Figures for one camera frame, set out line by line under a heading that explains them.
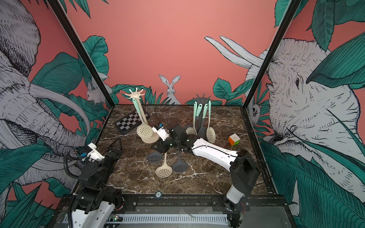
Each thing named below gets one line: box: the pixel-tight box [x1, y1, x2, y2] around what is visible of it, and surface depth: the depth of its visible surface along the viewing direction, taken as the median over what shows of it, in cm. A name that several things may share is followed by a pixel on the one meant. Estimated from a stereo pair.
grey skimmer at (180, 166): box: [172, 150, 189, 173], surface depth 88 cm
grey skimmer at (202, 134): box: [197, 103, 208, 141], surface depth 84 cm
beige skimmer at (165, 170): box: [155, 152, 173, 178], surface depth 86 cm
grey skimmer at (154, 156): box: [146, 150, 164, 163], surface depth 92 cm
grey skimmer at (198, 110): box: [195, 103, 204, 136], surface depth 73 cm
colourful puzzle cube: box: [228, 133, 241, 146], surface depth 97 cm
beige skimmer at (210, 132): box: [206, 99, 216, 144], surface depth 88 cm
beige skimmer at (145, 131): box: [136, 98, 160, 144], surface depth 90 cm
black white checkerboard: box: [115, 110, 150, 136], surface depth 106 cm
